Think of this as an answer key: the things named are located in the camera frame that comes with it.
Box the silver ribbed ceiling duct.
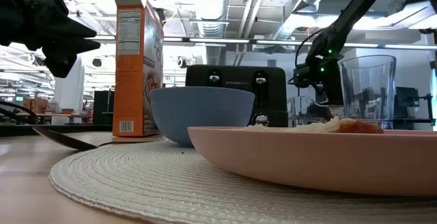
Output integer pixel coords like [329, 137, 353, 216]
[190, 0, 229, 65]

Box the long ceiling light strip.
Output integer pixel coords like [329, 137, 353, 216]
[163, 36, 315, 47]

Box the orange cereal box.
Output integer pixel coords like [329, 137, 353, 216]
[111, 0, 165, 138]

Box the clear plastic container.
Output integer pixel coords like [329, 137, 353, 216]
[287, 96, 342, 128]

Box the black computer monitor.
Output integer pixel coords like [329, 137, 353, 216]
[395, 86, 421, 109]

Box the white round woven placemat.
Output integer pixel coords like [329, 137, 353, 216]
[48, 140, 437, 224]

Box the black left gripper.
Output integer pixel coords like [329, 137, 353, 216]
[0, 0, 102, 79]

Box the white column cover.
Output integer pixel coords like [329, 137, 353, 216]
[53, 58, 85, 115]

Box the dark metal spoon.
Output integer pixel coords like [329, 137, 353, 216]
[32, 126, 119, 152]

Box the pink plate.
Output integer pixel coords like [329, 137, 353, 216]
[186, 126, 437, 197]

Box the toasted bread slice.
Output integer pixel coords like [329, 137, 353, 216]
[246, 115, 384, 135]

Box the black aluminium table frame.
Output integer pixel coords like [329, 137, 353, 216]
[0, 124, 113, 138]

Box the clear tinted drinking glass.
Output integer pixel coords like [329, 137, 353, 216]
[337, 54, 397, 130]

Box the black cabinet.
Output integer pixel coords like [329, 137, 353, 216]
[92, 89, 115, 126]

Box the black four-slot toaster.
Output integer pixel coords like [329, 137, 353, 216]
[185, 64, 289, 128]

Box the blue bowl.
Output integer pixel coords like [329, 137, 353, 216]
[149, 86, 256, 149]

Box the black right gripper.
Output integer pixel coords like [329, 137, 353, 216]
[292, 55, 345, 107]

